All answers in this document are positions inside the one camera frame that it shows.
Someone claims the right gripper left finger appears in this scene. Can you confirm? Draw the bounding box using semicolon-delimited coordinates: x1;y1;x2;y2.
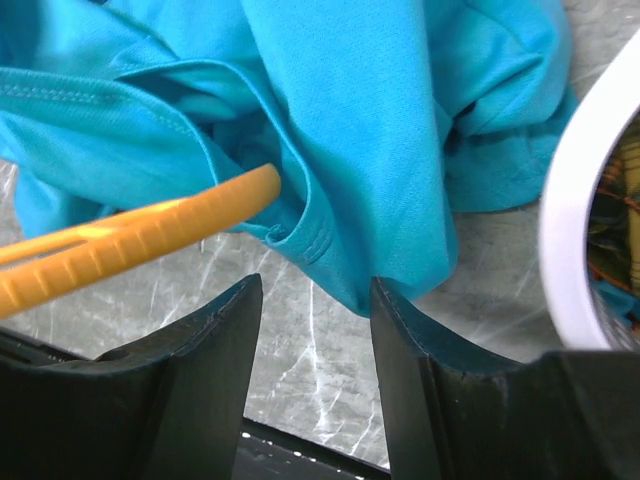
1;274;263;479

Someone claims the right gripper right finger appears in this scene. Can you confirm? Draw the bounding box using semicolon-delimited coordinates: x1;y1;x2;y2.
370;278;639;479

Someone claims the yellow plastic hanger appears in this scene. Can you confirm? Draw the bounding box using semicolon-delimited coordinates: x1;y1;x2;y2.
1;164;281;318

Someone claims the teal t shirt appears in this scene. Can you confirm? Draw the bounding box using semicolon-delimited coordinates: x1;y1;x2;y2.
1;1;576;316

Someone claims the white laundry basket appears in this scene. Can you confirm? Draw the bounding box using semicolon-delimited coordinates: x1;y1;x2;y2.
538;36;639;351

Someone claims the black base bar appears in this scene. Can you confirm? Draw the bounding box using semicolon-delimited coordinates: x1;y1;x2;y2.
232;418;391;480

